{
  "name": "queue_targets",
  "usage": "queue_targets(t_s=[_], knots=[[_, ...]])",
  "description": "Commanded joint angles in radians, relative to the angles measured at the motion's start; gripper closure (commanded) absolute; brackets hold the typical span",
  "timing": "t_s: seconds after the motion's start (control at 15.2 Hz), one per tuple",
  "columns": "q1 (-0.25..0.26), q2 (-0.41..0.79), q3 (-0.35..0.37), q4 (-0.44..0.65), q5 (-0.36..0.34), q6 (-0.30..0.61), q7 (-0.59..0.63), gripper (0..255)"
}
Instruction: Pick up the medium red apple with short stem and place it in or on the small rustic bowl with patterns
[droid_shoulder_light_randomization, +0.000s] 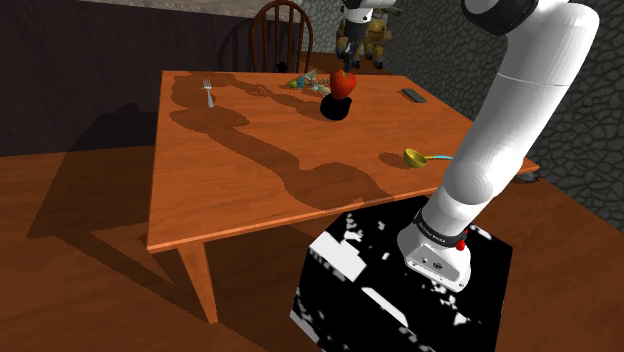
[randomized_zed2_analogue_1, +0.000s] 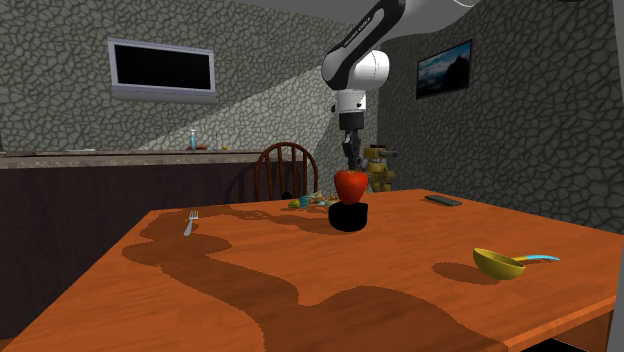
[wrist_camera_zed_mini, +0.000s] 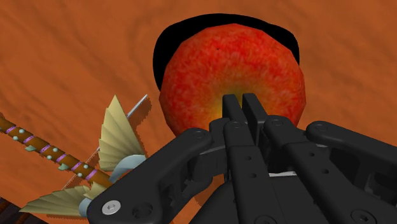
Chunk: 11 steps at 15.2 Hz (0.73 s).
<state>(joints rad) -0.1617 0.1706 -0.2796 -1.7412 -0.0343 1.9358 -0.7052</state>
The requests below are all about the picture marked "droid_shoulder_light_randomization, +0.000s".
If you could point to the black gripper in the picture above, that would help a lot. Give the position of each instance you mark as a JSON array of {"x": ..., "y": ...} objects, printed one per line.
[{"x": 354, "y": 35}]

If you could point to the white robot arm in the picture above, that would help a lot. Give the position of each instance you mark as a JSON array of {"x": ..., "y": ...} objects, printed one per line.
[{"x": 512, "y": 122}]

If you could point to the yellow toy figure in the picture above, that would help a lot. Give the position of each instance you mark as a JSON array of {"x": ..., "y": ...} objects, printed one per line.
[{"x": 380, "y": 36}]

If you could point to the red strawberry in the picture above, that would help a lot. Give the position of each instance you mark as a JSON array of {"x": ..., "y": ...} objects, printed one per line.
[{"x": 342, "y": 84}]

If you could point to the colourful toy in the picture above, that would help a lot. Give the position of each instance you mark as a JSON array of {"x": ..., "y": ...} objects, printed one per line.
[{"x": 309, "y": 82}]

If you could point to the dark wooden chair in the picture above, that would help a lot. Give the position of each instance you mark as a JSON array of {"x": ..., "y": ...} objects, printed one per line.
[{"x": 280, "y": 34}]

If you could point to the dark grey remote control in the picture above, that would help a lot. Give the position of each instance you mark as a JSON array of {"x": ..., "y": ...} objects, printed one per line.
[{"x": 414, "y": 95}]

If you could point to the silver fork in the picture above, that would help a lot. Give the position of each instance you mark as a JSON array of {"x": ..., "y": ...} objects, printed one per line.
[{"x": 209, "y": 95}]

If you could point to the wooden table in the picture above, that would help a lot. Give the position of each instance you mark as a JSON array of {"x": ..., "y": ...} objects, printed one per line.
[{"x": 204, "y": 195}]

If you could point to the black and white robot stand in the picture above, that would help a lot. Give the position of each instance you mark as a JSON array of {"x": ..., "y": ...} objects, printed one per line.
[{"x": 414, "y": 322}]

